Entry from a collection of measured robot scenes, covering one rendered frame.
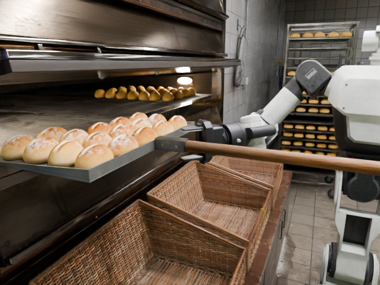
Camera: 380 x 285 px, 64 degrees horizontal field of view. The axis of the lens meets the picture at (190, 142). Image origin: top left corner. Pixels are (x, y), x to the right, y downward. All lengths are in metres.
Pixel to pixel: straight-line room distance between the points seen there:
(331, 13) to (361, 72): 4.62
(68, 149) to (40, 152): 0.08
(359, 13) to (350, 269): 4.79
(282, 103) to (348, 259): 0.65
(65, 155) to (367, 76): 0.93
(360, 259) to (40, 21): 1.33
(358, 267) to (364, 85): 0.69
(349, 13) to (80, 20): 5.07
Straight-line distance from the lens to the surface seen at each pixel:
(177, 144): 0.80
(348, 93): 1.14
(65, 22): 1.00
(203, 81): 2.36
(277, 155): 0.73
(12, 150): 0.84
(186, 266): 1.36
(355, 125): 1.17
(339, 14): 5.75
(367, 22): 5.76
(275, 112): 1.22
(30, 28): 0.90
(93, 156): 0.67
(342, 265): 1.40
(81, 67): 0.81
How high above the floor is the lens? 1.41
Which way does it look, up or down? 15 degrees down
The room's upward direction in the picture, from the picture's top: straight up
